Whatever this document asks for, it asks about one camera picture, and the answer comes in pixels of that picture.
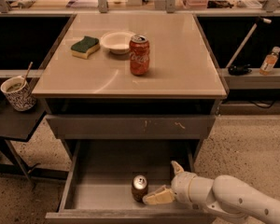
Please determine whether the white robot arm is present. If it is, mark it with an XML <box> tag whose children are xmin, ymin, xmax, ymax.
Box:
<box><xmin>143</xmin><ymin>161</ymin><xmax>280</xmax><ymax>224</ymax></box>

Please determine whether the orange drink bottle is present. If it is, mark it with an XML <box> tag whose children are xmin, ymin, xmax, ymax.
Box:
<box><xmin>259</xmin><ymin>47</ymin><xmax>280</xmax><ymax>76</ymax></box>

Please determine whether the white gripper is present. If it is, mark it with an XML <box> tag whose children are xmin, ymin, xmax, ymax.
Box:
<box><xmin>143</xmin><ymin>161</ymin><xmax>197</xmax><ymax>205</ymax></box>

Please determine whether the dark side table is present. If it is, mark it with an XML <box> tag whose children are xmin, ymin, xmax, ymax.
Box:
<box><xmin>0</xmin><ymin>85</ymin><xmax>67</xmax><ymax>183</ymax></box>

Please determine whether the white paper bowl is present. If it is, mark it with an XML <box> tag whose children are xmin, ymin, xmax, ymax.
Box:
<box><xmin>100</xmin><ymin>31</ymin><xmax>134</xmax><ymax>54</ymax></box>

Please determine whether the patterned paper cup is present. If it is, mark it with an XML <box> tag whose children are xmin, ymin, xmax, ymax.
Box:
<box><xmin>0</xmin><ymin>77</ymin><xmax>36</xmax><ymax>112</ymax></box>

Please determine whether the wooden stirrer stick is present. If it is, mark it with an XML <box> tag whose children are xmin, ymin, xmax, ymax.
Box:
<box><xmin>21</xmin><ymin>62</ymin><xmax>33</xmax><ymax>88</ymax></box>

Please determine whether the white rod with cap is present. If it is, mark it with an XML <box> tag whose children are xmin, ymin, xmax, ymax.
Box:
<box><xmin>226</xmin><ymin>17</ymin><xmax>272</xmax><ymax>68</ymax></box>

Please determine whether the open grey middle drawer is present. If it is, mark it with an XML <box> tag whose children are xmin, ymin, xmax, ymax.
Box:
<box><xmin>46</xmin><ymin>140</ymin><xmax>215</xmax><ymax>224</ymax></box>

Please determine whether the black object on ledge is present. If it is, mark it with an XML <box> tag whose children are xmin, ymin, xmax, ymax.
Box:
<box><xmin>228</xmin><ymin>64</ymin><xmax>252</xmax><ymax>76</ymax></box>

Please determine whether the green and yellow sponge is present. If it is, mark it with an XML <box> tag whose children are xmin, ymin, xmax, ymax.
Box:
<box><xmin>71</xmin><ymin>35</ymin><xmax>100</xmax><ymax>59</ymax></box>

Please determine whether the grey drawer cabinet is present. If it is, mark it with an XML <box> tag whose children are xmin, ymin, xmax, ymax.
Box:
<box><xmin>41</xmin><ymin>97</ymin><xmax>220</xmax><ymax>158</ymax></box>

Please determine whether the grey top drawer front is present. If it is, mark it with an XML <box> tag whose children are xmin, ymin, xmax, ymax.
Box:
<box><xmin>46</xmin><ymin>115</ymin><xmax>216</xmax><ymax>140</ymax></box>

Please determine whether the red Coca-Cola can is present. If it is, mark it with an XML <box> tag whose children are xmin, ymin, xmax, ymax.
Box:
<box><xmin>129</xmin><ymin>35</ymin><xmax>150</xmax><ymax>76</ymax></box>

